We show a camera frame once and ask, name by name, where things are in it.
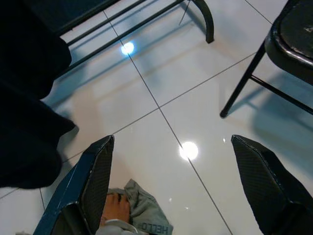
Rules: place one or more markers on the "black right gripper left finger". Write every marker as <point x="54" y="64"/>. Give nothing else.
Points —
<point x="93" y="186"/>

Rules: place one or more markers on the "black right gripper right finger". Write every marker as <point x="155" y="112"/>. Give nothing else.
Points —
<point x="269" y="186"/>

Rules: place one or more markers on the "dark navy T-shirt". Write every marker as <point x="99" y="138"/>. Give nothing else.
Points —
<point x="24" y="122"/>

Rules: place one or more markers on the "grey-green Hello print T-shirt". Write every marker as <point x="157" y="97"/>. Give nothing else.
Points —
<point x="146" y="210"/>

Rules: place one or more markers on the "black folding chair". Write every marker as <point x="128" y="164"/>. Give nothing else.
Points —
<point x="296" y="31"/>

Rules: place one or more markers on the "black metal clothes rack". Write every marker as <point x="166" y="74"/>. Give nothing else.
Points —
<point x="210" y="24"/>

